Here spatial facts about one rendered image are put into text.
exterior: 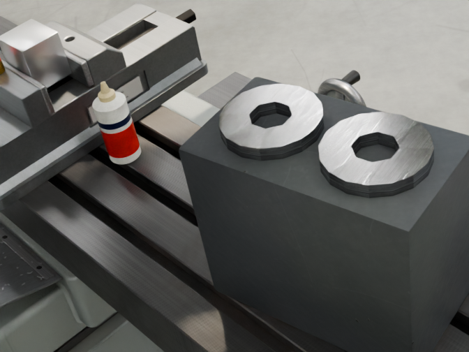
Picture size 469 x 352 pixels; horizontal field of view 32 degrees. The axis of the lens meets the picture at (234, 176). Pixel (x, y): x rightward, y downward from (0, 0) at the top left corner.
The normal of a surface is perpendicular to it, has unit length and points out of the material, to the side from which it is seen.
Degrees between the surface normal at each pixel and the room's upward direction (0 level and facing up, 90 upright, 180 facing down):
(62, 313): 90
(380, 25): 0
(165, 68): 90
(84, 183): 0
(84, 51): 0
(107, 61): 90
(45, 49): 90
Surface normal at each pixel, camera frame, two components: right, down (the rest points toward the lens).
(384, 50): -0.15, -0.75
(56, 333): 0.68, 0.39
